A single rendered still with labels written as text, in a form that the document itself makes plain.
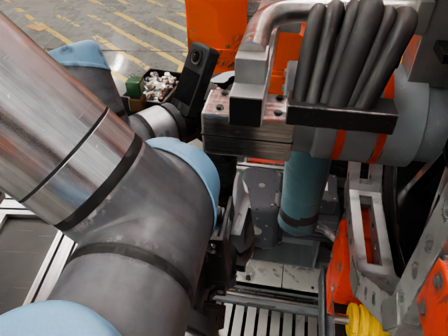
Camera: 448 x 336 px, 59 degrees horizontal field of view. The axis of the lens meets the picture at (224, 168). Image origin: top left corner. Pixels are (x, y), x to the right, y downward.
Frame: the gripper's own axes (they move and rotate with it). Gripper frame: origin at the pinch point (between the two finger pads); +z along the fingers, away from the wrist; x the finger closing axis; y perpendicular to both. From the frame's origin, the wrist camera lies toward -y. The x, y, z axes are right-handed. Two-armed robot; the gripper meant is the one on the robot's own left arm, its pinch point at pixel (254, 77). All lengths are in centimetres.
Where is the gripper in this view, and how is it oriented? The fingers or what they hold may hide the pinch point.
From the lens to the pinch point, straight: 75.4
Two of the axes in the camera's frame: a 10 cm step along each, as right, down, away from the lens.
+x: 6.7, 4.9, -5.5
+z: 7.4, -4.2, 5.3
